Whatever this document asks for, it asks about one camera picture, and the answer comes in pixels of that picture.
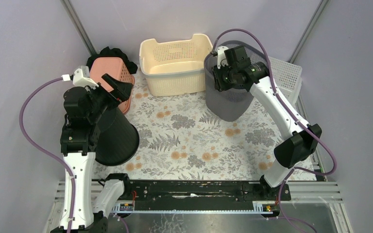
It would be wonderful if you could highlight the pink perforated plastic basket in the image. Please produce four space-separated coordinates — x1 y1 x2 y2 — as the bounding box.
89 57 136 116

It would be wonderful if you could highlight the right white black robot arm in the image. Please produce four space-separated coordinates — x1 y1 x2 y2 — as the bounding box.
212 45 322 200

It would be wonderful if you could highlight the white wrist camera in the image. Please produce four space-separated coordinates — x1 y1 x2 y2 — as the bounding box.
71 66 99 89
212 46 229 69

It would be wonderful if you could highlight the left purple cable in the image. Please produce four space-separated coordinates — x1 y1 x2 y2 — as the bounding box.
19 76 77 233

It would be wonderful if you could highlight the black plastic bucket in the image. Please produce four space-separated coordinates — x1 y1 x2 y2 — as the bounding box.
96 108 140 166

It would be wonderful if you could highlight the floral patterned table mat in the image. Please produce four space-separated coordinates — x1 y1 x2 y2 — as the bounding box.
92 71 282 181

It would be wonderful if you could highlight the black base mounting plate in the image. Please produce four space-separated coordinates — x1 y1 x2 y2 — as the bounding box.
112 180 291 214

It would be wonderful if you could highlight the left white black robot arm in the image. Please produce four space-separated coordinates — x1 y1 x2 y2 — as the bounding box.
52 74 134 233

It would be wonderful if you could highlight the white perforated shallow tray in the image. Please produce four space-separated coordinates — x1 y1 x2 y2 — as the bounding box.
269 57 303 106

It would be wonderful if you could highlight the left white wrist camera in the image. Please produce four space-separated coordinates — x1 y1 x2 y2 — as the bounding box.
71 66 99 89

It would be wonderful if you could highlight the crumpled black cloth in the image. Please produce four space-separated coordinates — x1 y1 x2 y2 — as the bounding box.
86 47 138 74

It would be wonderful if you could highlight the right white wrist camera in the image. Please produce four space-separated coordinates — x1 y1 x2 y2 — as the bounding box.
212 46 229 69

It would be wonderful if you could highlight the grey slatted waste bin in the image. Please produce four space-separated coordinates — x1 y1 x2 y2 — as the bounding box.
204 40 267 122

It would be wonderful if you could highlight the cream perforated plastic basket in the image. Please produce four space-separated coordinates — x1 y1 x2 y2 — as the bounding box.
139 33 213 97

